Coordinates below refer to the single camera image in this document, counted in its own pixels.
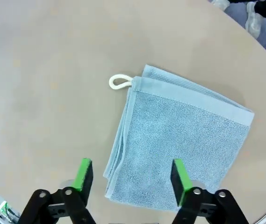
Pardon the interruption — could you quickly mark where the grey cable green plug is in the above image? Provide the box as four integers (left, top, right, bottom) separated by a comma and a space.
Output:
0, 200, 17, 217

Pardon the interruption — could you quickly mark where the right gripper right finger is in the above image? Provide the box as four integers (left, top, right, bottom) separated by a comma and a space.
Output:
171, 158, 248, 224

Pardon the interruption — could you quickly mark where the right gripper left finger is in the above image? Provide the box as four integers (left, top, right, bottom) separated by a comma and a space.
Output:
20, 158, 93, 224

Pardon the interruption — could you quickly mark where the light blue terry towel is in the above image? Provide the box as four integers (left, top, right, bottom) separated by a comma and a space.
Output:
103, 64, 256, 212

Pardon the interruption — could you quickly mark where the beige sneaker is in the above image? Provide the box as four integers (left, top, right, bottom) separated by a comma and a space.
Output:
244, 1, 264, 38
210, 0, 230, 10

